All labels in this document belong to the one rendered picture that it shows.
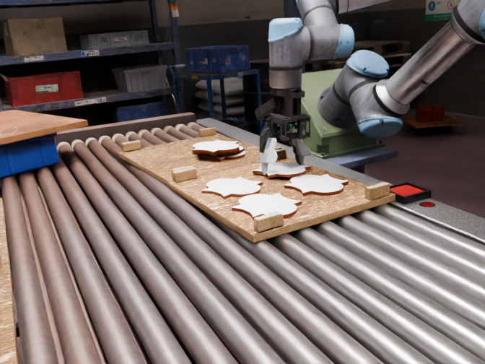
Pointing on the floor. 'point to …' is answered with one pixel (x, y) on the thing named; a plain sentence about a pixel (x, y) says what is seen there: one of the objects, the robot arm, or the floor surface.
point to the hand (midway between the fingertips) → (281, 167)
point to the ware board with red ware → (431, 120)
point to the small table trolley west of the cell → (211, 89)
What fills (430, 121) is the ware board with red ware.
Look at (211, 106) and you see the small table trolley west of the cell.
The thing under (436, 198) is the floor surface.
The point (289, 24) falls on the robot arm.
